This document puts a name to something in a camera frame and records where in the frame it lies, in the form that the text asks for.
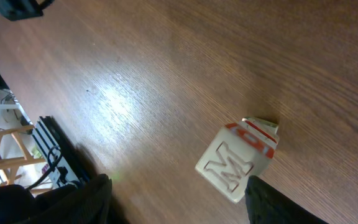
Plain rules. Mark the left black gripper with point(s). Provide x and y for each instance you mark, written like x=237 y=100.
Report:
x=15 y=10

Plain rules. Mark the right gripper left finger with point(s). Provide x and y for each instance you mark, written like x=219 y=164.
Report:
x=68 y=204

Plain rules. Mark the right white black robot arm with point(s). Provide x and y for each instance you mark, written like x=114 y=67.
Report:
x=17 y=204

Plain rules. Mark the black aluminium frame rail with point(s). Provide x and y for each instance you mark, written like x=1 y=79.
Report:
x=63 y=165

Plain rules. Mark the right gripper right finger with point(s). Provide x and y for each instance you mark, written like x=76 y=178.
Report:
x=266 y=205

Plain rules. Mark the wooden chair frame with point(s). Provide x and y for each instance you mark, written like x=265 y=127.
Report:
x=20 y=161

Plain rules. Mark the blue trimmed picture block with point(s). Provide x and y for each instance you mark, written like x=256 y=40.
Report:
x=238 y=151

